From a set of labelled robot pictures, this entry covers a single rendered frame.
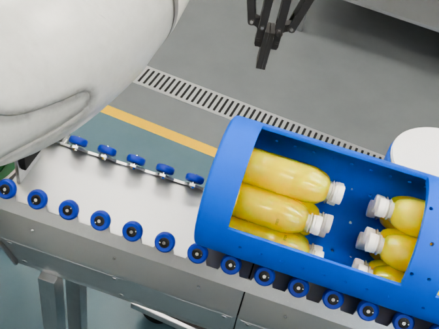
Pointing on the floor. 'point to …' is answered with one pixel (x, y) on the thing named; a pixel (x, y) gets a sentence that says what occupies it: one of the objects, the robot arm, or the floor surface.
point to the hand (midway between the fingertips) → (265, 46)
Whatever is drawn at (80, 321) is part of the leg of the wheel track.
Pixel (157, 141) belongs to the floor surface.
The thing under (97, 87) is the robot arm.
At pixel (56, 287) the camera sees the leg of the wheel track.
